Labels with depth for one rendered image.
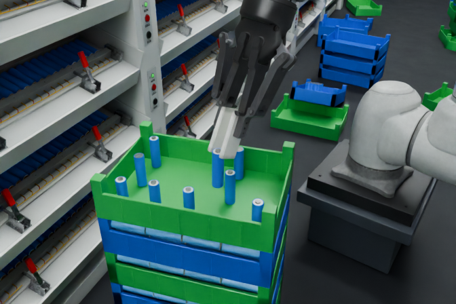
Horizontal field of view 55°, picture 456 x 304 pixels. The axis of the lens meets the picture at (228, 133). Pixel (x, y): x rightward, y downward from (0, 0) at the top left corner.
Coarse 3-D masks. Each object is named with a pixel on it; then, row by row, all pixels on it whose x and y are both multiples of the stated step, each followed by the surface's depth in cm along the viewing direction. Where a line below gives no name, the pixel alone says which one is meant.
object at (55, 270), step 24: (72, 216) 112; (96, 216) 116; (48, 240) 105; (72, 240) 108; (96, 240) 111; (24, 264) 98; (48, 264) 102; (72, 264) 104; (0, 288) 93; (24, 288) 96; (48, 288) 98
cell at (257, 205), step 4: (252, 200) 67; (256, 200) 67; (260, 200) 67; (252, 204) 66; (256, 204) 66; (260, 204) 66; (252, 208) 67; (256, 208) 66; (260, 208) 66; (252, 212) 67; (256, 212) 67; (260, 212) 67; (252, 216) 68; (256, 216) 67; (260, 216) 67; (252, 220) 68; (256, 220) 67; (260, 220) 68
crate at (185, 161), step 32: (128, 160) 81; (192, 160) 87; (224, 160) 85; (256, 160) 83; (288, 160) 79; (96, 192) 70; (128, 192) 79; (160, 192) 79; (224, 192) 79; (256, 192) 79; (160, 224) 70; (192, 224) 68; (224, 224) 66; (256, 224) 64
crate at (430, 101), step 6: (444, 84) 216; (438, 90) 216; (444, 90) 217; (450, 90) 216; (426, 96) 206; (432, 96) 213; (438, 96) 219; (444, 96) 219; (426, 102) 207; (432, 102) 205; (432, 108) 205
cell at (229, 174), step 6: (228, 174) 73; (234, 174) 73; (228, 180) 73; (234, 180) 73; (228, 186) 74; (234, 186) 74; (228, 192) 74; (234, 192) 75; (228, 198) 75; (234, 198) 75
